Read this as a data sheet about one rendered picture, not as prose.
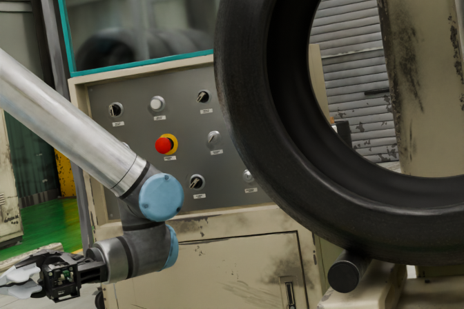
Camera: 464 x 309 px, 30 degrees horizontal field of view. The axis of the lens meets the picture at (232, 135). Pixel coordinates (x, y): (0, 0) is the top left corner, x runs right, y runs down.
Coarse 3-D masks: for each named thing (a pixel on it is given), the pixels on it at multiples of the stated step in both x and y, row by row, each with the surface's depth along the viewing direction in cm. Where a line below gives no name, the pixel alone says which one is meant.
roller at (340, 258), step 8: (344, 256) 124; (352, 256) 124; (360, 256) 126; (336, 264) 121; (344, 264) 120; (352, 264) 120; (360, 264) 123; (368, 264) 129; (328, 272) 121; (336, 272) 120; (344, 272) 120; (352, 272) 120; (360, 272) 122; (328, 280) 121; (336, 280) 121; (344, 280) 120; (352, 280) 120; (336, 288) 121; (344, 288) 120; (352, 288) 120
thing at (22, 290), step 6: (12, 282) 169; (24, 282) 170; (30, 282) 170; (0, 288) 167; (6, 288) 167; (12, 288) 168; (18, 288) 169; (24, 288) 169; (30, 288) 169; (36, 288) 169; (6, 294) 168; (12, 294) 167; (18, 294) 167; (24, 294) 167; (30, 294) 167
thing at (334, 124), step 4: (332, 120) 856; (344, 120) 866; (332, 124) 842; (336, 124) 842; (340, 124) 843; (344, 124) 845; (348, 124) 851; (336, 128) 826; (340, 128) 843; (344, 128) 845; (348, 128) 850; (340, 132) 843; (344, 132) 845; (348, 132) 849; (340, 136) 843; (344, 136) 845; (348, 136) 849; (344, 140) 845; (348, 140) 848; (348, 144) 848
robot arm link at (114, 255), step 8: (104, 240) 176; (112, 240) 176; (104, 248) 173; (112, 248) 174; (120, 248) 174; (104, 256) 173; (112, 256) 173; (120, 256) 174; (112, 264) 173; (120, 264) 174; (112, 272) 173; (120, 272) 174; (112, 280) 174; (120, 280) 176
